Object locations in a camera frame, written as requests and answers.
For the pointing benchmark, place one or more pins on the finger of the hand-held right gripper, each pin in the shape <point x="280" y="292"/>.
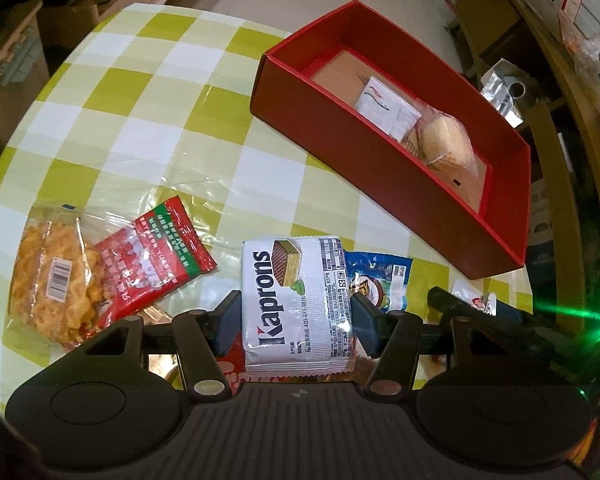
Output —
<point x="442" y="300"/>
<point x="510" y="310"/>

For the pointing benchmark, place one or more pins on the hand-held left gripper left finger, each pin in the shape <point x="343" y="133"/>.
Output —
<point x="227" y="321"/>

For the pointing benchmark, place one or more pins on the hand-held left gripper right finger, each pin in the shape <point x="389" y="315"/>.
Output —
<point x="365" y="325"/>

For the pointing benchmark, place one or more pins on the small white and red packet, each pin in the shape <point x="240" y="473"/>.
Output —
<point x="472" y="300"/>

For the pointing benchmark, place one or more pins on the blue snack packet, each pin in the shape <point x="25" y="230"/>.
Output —
<point x="380" y="275"/>

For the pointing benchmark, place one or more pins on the white wafer packet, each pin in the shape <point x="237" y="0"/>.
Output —
<point x="290" y="310"/>

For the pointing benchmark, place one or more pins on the red cardboard box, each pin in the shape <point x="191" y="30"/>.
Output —
<point x="380" y="170"/>

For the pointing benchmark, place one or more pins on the red and green snack packet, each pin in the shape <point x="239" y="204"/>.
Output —
<point x="150" y="255"/>

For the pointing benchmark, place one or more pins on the clear packet of round cake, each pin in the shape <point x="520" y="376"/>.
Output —
<point x="442" y="140"/>

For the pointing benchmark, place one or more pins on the clear bag of fried snack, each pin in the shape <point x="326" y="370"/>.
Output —
<point x="50" y="270"/>

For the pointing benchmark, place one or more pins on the white striped snack packet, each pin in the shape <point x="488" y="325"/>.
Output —
<point x="385" y="107"/>

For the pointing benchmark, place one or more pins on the wooden shelf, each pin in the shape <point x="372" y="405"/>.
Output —
<point x="575" y="110"/>

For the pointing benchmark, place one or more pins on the silver foil bag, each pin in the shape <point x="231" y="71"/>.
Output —
<point x="505" y="90"/>

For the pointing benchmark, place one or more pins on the green checkered tablecloth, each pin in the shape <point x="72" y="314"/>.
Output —
<point x="130" y="110"/>

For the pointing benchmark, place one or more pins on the wooden cabinet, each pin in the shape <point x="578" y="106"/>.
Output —
<point x="10" y="75"/>

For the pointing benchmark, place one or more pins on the brown cardboard box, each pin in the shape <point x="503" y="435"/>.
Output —
<point x="90" y="10"/>

